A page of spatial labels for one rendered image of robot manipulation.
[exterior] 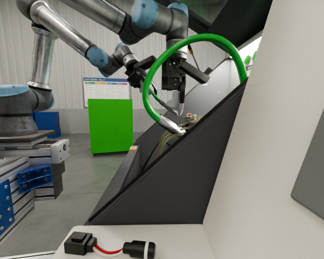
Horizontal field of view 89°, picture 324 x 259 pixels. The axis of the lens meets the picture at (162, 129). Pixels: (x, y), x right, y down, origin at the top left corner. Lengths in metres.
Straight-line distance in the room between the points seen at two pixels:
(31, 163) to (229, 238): 0.87
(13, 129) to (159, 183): 0.79
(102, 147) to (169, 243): 3.76
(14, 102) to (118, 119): 3.05
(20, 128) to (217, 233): 0.89
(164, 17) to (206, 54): 7.50
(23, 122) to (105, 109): 2.98
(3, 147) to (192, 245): 0.90
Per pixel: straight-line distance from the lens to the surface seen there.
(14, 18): 8.73
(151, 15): 0.56
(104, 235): 0.31
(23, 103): 0.98
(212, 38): 0.40
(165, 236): 0.30
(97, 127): 3.91
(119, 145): 3.99
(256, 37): 0.78
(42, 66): 1.08
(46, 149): 0.92
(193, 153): 0.27
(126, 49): 0.91
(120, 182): 0.53
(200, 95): 0.95
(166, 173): 0.28
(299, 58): 0.22
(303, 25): 0.24
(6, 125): 0.98
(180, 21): 0.63
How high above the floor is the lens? 1.18
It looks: 9 degrees down
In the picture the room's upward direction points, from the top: straight up
